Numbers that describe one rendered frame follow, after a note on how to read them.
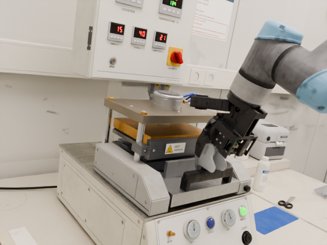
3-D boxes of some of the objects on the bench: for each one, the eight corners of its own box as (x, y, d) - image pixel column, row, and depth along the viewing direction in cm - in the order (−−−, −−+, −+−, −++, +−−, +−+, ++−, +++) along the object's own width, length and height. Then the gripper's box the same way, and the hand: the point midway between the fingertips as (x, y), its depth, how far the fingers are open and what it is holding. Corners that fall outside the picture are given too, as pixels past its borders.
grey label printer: (227, 146, 177) (232, 116, 173) (251, 145, 188) (257, 117, 184) (261, 162, 157) (269, 129, 154) (286, 160, 168) (294, 129, 165)
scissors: (290, 210, 119) (291, 208, 119) (276, 203, 122) (276, 202, 122) (299, 200, 130) (300, 198, 130) (286, 195, 133) (286, 193, 133)
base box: (55, 198, 100) (60, 146, 96) (151, 182, 124) (157, 140, 120) (156, 324, 60) (171, 244, 56) (269, 265, 84) (284, 206, 80)
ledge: (126, 164, 139) (128, 154, 138) (244, 149, 192) (245, 143, 191) (170, 193, 117) (172, 182, 116) (289, 168, 170) (291, 160, 169)
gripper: (248, 111, 58) (201, 194, 68) (276, 112, 64) (228, 188, 74) (219, 87, 64) (179, 167, 73) (247, 90, 69) (206, 163, 79)
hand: (199, 165), depth 75 cm, fingers closed
